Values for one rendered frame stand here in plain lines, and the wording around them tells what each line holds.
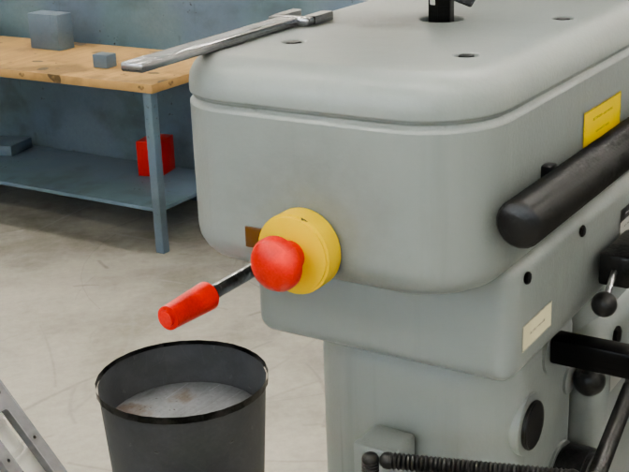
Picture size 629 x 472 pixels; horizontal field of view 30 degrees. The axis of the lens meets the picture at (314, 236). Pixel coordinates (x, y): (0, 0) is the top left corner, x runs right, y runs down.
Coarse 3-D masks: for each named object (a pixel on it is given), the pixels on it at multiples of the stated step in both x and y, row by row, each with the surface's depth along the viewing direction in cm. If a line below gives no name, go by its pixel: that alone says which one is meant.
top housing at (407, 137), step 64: (384, 0) 108; (512, 0) 106; (576, 0) 104; (256, 64) 84; (320, 64) 82; (384, 64) 81; (448, 64) 80; (512, 64) 81; (576, 64) 89; (192, 128) 89; (256, 128) 84; (320, 128) 81; (384, 128) 78; (448, 128) 77; (512, 128) 80; (576, 128) 91; (256, 192) 86; (320, 192) 82; (384, 192) 80; (448, 192) 79; (512, 192) 82; (384, 256) 81; (448, 256) 80; (512, 256) 84
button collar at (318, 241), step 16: (304, 208) 83; (272, 224) 83; (288, 224) 82; (304, 224) 82; (320, 224) 82; (288, 240) 83; (304, 240) 82; (320, 240) 81; (336, 240) 82; (304, 256) 82; (320, 256) 82; (336, 256) 82; (304, 272) 83; (320, 272) 82; (336, 272) 83; (304, 288) 83
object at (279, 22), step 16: (272, 16) 98; (288, 16) 97; (304, 16) 97; (320, 16) 98; (240, 32) 90; (256, 32) 91; (272, 32) 93; (176, 48) 85; (192, 48) 85; (208, 48) 86; (128, 64) 81; (144, 64) 80; (160, 64) 82
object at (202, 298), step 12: (228, 276) 94; (240, 276) 95; (252, 276) 96; (192, 288) 91; (204, 288) 91; (216, 288) 92; (228, 288) 94; (180, 300) 89; (192, 300) 90; (204, 300) 90; (216, 300) 91; (168, 312) 88; (180, 312) 88; (192, 312) 89; (204, 312) 91; (168, 324) 88; (180, 324) 88
